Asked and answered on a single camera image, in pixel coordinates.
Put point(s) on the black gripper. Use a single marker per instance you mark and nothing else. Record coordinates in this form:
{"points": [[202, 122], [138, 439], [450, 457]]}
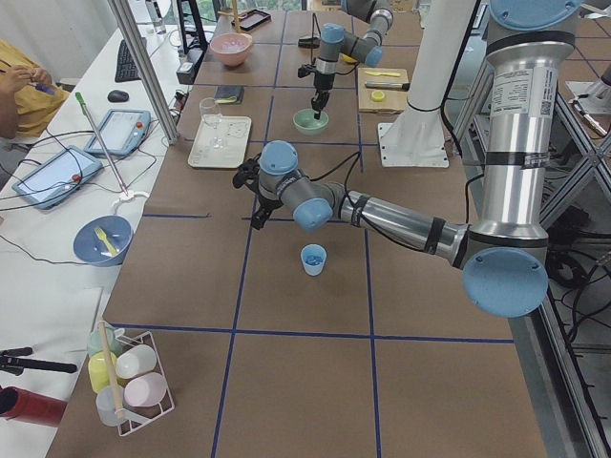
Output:
{"points": [[323, 83], [265, 201]]}

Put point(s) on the green ceramic bowl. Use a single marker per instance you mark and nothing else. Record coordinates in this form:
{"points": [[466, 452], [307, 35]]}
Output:
{"points": [[306, 124]]}

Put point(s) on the light blue plastic cup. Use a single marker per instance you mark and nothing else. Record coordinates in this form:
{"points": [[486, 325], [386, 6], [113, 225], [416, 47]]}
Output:
{"points": [[313, 258]]}

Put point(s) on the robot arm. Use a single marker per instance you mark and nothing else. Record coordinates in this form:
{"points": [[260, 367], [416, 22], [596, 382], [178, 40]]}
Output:
{"points": [[502, 254], [334, 40]]}

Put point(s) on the metal ice scoop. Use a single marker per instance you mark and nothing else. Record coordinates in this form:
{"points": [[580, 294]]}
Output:
{"points": [[309, 42]]}

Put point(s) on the blue bowl with fork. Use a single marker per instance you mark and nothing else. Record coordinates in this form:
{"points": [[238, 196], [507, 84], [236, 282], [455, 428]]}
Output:
{"points": [[104, 242]]}

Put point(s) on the lemon half slice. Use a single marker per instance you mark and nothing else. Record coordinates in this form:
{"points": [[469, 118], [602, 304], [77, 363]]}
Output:
{"points": [[378, 96]]}

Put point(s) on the whole yellow lemon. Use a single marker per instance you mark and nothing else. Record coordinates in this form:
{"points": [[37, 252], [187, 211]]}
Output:
{"points": [[349, 60]]}

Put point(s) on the wooden cutting board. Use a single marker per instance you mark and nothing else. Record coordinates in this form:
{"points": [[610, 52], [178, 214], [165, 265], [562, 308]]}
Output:
{"points": [[382, 90]]}

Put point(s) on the steel muddler black cap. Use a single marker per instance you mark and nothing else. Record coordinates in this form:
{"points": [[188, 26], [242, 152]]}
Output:
{"points": [[391, 86]]}

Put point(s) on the yellow plastic knife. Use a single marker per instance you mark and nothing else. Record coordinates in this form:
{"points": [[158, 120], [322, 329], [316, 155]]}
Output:
{"points": [[387, 74]]}

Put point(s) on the cream bear tray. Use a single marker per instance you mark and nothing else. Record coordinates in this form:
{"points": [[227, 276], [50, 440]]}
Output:
{"points": [[234, 130]]}

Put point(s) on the grey and yellow cloth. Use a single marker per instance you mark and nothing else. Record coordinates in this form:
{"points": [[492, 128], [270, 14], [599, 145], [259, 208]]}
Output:
{"points": [[229, 94]]}

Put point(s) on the clear wine glass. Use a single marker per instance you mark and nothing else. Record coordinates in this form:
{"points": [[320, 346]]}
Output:
{"points": [[210, 112]]}

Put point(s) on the wooden stand with pole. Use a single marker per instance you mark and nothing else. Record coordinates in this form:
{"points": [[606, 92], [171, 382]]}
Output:
{"points": [[236, 11]]}

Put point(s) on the far teach pendant tablet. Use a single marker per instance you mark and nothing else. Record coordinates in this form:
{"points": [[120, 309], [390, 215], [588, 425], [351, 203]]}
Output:
{"points": [[124, 130]]}

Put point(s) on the teach pendant tablet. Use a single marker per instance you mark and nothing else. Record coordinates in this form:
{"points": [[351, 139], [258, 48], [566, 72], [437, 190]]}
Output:
{"points": [[58, 177], [124, 130]]}

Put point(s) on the black computer mouse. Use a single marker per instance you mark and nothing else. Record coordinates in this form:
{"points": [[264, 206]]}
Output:
{"points": [[117, 96]]}

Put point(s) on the black keyboard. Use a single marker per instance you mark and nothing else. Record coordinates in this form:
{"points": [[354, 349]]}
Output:
{"points": [[126, 68]]}

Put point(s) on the white cup in rack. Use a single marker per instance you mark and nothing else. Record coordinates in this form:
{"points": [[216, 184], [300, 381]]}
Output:
{"points": [[136, 361]]}

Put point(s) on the green tipped metal rod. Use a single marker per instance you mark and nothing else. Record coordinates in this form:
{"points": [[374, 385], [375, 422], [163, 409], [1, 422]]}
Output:
{"points": [[126, 194]]}

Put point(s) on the near teach pendant tablet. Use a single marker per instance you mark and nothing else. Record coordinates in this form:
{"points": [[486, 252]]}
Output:
{"points": [[58, 177]]}

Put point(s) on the pink cup in rack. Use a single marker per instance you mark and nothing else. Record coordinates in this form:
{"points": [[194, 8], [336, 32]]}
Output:
{"points": [[146, 390]]}

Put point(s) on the yellow cup in rack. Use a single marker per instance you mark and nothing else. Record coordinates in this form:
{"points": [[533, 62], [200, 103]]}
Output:
{"points": [[97, 371]]}

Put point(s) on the person in yellow shirt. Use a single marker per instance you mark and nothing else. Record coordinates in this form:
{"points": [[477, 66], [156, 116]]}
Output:
{"points": [[29, 98]]}

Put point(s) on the red cylinder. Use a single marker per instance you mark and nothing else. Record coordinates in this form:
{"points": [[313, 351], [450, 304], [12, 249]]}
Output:
{"points": [[29, 407]]}

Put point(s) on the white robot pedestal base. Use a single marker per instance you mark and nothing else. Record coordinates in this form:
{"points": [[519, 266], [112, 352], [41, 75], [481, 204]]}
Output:
{"points": [[416, 137]]}

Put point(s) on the aluminium frame post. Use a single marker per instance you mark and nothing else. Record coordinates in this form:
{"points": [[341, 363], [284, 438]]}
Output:
{"points": [[130, 31]]}

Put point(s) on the white wire cup rack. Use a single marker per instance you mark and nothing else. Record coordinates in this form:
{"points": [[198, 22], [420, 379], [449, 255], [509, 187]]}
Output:
{"points": [[112, 409]]}

